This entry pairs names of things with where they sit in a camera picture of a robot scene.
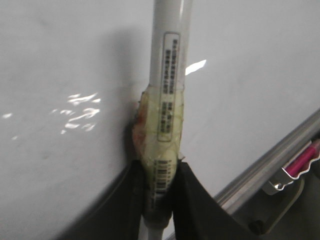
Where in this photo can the white whiteboard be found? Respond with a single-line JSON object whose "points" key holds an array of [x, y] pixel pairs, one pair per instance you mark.
{"points": [[72, 73]]}

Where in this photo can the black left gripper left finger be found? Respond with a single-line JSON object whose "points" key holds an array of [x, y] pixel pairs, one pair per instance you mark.
{"points": [[116, 215]]}

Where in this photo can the metal marker tray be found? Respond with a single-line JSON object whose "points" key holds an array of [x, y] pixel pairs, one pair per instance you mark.
{"points": [[276, 184]]}

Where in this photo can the aluminium whiteboard frame rail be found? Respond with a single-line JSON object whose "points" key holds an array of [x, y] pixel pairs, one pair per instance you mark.
{"points": [[243, 187]]}

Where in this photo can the white black whiteboard marker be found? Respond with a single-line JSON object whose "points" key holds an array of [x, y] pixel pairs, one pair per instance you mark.
{"points": [[164, 126]]}

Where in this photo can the pink marker in tray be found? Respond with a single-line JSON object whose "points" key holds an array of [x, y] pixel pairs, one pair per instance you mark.
{"points": [[303, 159]]}

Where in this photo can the red magnet taped to marker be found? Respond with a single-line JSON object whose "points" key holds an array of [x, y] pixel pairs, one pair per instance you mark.
{"points": [[139, 125]]}

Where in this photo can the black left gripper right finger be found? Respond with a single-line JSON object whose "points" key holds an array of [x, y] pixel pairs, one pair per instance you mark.
{"points": [[197, 216]]}

